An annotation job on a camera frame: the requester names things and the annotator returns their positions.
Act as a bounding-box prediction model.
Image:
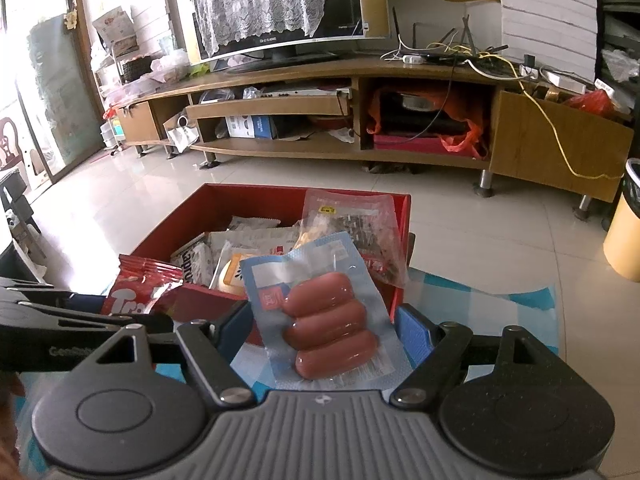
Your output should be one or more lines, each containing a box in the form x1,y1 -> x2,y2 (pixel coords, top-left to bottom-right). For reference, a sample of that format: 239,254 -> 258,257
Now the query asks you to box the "dark jerky red packet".
300,188 -> 408,288

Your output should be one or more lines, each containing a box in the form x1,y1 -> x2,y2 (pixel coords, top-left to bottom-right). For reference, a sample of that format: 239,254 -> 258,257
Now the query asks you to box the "orange plastic bag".
366,87 -> 489,160

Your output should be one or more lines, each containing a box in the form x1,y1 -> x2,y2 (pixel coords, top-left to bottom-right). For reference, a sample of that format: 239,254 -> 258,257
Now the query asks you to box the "yellow trash bin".
603,158 -> 640,283

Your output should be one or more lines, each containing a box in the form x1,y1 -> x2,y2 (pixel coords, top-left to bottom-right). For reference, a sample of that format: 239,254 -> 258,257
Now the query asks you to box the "sausage pack blue packet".
240,232 -> 412,390

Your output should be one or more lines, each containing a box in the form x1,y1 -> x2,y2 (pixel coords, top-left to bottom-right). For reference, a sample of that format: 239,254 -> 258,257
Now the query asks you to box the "waffle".
294,217 -> 331,249

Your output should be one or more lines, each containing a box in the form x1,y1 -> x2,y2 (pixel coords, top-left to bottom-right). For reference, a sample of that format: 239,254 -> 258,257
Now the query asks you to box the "red cardboard box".
102,182 -> 414,326

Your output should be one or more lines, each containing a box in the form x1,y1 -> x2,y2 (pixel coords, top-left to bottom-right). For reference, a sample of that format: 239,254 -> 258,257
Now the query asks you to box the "yellow cable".
413,0 -> 626,181

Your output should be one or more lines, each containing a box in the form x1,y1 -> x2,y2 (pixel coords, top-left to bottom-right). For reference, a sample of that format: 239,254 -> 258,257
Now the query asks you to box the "long wooden TV cabinet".
117,58 -> 634,202

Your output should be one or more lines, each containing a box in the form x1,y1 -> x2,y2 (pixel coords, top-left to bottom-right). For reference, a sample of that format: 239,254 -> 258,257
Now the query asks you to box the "flat screen television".
181,0 -> 390,62

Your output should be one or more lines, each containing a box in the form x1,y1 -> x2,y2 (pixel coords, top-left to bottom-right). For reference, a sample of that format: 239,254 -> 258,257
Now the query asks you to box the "person's left hand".
0,372 -> 25,480

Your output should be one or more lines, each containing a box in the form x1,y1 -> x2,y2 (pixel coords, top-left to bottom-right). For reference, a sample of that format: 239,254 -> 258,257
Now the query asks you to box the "Napron wafer packet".
169,232 -> 214,287

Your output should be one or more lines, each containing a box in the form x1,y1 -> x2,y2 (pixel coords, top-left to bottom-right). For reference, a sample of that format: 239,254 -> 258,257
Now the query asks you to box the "red Tra snack bag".
101,255 -> 183,315

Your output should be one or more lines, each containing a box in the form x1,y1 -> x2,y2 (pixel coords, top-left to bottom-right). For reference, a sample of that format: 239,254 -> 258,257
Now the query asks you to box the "blue white appliance box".
226,116 -> 278,140

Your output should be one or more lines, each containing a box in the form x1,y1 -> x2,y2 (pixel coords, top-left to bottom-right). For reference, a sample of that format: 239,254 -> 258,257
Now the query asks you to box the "blue white checkered tablecloth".
13,268 -> 561,479

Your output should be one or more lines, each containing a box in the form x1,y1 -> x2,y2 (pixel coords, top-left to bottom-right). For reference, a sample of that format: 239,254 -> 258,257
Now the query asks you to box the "white power strip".
402,54 -> 426,65

